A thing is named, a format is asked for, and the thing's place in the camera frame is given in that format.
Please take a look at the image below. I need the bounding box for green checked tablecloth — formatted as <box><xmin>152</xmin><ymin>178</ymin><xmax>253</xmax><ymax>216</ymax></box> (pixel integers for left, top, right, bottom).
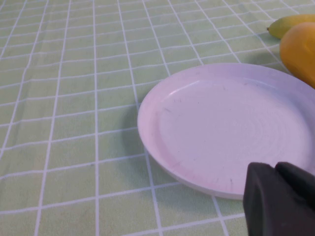
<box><xmin>0</xmin><ymin>0</ymin><xmax>315</xmax><ymax>236</ymax></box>

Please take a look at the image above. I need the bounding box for pink round plate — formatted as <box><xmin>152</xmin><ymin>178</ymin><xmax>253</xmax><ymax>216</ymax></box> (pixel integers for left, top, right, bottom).
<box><xmin>137</xmin><ymin>62</ymin><xmax>315</xmax><ymax>201</ymax></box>

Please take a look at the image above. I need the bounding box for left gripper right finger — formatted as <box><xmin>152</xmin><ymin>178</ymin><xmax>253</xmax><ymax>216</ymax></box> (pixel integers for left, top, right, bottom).
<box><xmin>275</xmin><ymin>161</ymin><xmax>315</xmax><ymax>211</ymax></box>

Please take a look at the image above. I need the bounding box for plain yellow mango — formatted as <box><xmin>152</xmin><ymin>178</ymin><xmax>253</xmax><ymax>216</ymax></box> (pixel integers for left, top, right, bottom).
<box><xmin>280</xmin><ymin>21</ymin><xmax>315</xmax><ymax>89</ymax></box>

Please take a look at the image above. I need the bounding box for short curved yellow banana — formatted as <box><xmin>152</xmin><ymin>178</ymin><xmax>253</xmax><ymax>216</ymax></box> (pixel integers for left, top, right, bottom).
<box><xmin>266</xmin><ymin>14</ymin><xmax>315</xmax><ymax>40</ymax></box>

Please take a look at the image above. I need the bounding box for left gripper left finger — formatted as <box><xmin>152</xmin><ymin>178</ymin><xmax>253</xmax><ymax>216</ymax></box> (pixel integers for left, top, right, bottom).
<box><xmin>243</xmin><ymin>161</ymin><xmax>315</xmax><ymax>236</ymax></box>

